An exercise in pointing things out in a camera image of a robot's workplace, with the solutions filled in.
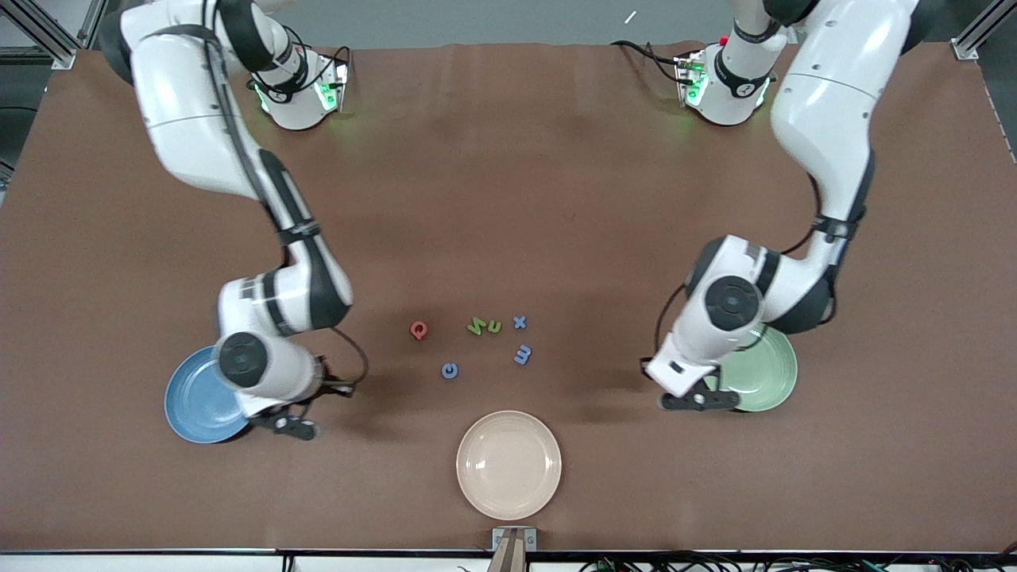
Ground left arm base connector plate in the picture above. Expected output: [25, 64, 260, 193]
[674, 52, 708, 108]

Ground right arm base connector plate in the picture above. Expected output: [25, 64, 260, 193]
[314, 60, 350, 114]

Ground blue plate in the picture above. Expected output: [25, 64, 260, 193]
[164, 344, 267, 444]

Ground beige plate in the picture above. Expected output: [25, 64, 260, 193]
[456, 410, 563, 521]

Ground green plate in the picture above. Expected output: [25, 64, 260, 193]
[703, 322, 799, 413]

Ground white table edge strip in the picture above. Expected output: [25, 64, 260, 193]
[0, 548, 1017, 572]

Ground brown table mat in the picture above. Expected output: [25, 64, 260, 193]
[0, 41, 1017, 553]

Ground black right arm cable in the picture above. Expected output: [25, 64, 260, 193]
[199, 24, 370, 394]

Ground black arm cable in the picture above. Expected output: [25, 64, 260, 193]
[640, 171, 843, 382]
[199, 24, 370, 394]

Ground small metal bracket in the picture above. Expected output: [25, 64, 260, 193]
[492, 527, 538, 553]

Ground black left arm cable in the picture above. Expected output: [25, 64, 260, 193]
[640, 171, 843, 382]

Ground tangled black cables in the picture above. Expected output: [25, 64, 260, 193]
[580, 552, 1017, 572]

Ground black left base cables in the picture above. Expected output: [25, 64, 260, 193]
[610, 38, 684, 84]

